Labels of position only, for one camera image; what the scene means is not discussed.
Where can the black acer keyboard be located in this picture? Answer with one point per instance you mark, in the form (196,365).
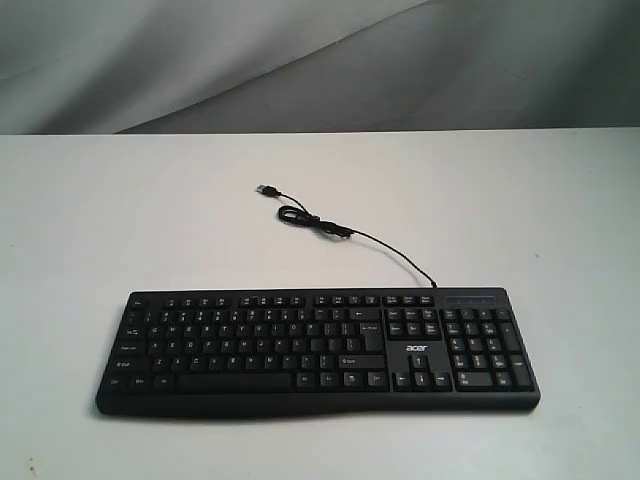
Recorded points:
(297,352)

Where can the grey backdrop cloth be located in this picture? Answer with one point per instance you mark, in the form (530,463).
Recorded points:
(187,67)

